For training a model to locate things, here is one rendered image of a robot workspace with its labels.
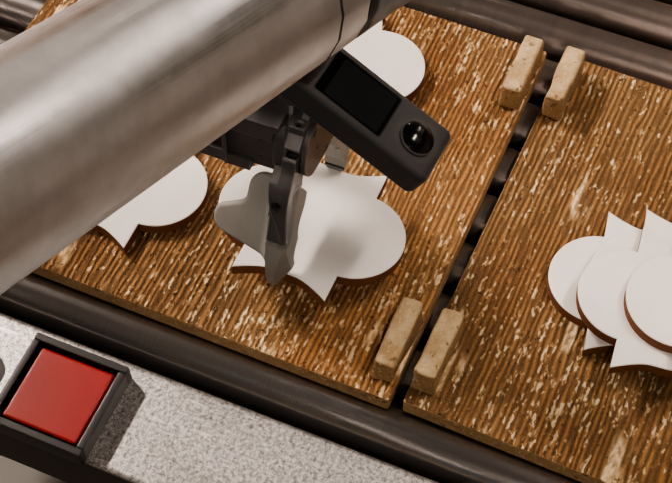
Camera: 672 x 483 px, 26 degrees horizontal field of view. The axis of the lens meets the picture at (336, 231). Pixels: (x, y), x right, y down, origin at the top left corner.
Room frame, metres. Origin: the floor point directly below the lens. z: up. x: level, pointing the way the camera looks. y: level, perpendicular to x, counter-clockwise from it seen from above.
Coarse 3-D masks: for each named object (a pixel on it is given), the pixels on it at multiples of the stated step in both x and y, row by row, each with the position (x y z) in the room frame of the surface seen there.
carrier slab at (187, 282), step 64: (64, 0) 0.84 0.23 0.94; (448, 64) 0.77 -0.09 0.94; (448, 128) 0.70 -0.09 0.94; (512, 128) 0.71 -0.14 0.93; (384, 192) 0.64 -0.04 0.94; (448, 192) 0.64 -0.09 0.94; (64, 256) 0.58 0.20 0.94; (128, 256) 0.58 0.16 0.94; (192, 256) 0.58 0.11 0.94; (448, 256) 0.58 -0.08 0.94; (192, 320) 0.53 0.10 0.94; (256, 320) 0.53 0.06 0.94; (320, 320) 0.53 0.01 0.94; (384, 320) 0.53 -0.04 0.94; (384, 384) 0.48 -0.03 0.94
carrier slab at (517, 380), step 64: (576, 128) 0.70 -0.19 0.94; (640, 128) 0.70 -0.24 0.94; (512, 192) 0.64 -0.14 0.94; (576, 192) 0.64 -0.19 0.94; (640, 192) 0.64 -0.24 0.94; (512, 256) 0.58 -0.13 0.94; (512, 320) 0.53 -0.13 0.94; (448, 384) 0.48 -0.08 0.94; (512, 384) 0.48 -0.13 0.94; (576, 384) 0.48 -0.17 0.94; (640, 384) 0.48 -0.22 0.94; (512, 448) 0.43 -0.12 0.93; (576, 448) 0.43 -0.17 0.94; (640, 448) 0.43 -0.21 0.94
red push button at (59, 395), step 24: (48, 360) 0.50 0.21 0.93; (72, 360) 0.50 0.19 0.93; (24, 384) 0.48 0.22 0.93; (48, 384) 0.48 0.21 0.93; (72, 384) 0.48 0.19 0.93; (96, 384) 0.48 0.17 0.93; (24, 408) 0.46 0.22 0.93; (48, 408) 0.46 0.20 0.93; (72, 408) 0.46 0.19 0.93; (96, 408) 0.46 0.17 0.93; (48, 432) 0.44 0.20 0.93; (72, 432) 0.44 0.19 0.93
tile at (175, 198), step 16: (192, 160) 0.67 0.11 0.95; (176, 176) 0.65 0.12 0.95; (192, 176) 0.65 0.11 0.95; (144, 192) 0.64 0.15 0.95; (160, 192) 0.64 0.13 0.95; (176, 192) 0.64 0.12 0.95; (192, 192) 0.64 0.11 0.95; (208, 192) 0.64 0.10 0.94; (128, 208) 0.62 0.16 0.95; (144, 208) 0.62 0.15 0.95; (160, 208) 0.62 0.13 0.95; (176, 208) 0.62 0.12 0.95; (192, 208) 0.62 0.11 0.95; (112, 224) 0.61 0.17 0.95; (128, 224) 0.61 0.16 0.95; (144, 224) 0.61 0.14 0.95; (160, 224) 0.61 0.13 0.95; (176, 224) 0.61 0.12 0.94; (112, 240) 0.60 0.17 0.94; (128, 240) 0.59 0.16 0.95
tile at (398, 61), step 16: (368, 32) 0.80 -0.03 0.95; (384, 32) 0.80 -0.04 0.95; (352, 48) 0.78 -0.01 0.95; (368, 48) 0.78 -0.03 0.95; (384, 48) 0.78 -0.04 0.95; (400, 48) 0.78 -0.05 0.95; (416, 48) 0.78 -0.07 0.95; (368, 64) 0.76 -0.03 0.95; (384, 64) 0.76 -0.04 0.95; (400, 64) 0.76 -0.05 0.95; (416, 64) 0.76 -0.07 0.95; (384, 80) 0.75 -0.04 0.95; (400, 80) 0.75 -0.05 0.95; (416, 80) 0.75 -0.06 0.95
